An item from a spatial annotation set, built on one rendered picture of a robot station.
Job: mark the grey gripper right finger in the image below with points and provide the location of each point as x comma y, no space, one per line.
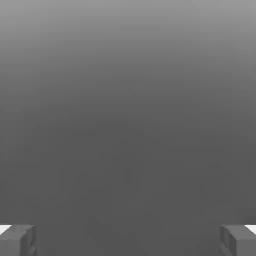
240,242

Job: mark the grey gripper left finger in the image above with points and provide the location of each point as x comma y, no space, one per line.
16,242

